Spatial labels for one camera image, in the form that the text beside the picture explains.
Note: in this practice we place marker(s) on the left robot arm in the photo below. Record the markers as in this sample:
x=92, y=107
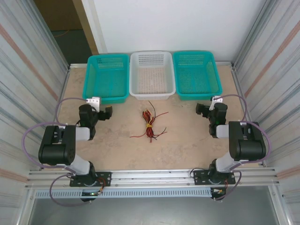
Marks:
x=56, y=152

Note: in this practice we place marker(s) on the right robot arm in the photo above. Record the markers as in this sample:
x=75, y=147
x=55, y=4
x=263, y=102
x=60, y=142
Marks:
x=248, y=145

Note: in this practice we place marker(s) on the teal plastic basket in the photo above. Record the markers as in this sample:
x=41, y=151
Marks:
x=110, y=99
x=199, y=97

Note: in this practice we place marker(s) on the white plastic basket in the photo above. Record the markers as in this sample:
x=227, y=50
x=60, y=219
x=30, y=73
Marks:
x=152, y=95

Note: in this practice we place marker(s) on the small control board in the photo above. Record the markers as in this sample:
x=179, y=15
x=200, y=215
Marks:
x=219, y=192
x=90, y=194

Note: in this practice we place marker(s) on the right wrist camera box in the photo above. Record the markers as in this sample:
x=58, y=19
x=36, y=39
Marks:
x=216, y=99

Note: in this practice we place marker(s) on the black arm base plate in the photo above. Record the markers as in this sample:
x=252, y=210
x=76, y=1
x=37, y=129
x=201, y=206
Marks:
x=201, y=177
x=103, y=179

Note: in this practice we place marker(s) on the aluminium mounting rail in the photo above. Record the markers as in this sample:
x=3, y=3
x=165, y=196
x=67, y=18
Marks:
x=152, y=178

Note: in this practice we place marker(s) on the beige door frame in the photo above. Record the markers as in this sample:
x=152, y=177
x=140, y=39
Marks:
x=93, y=23

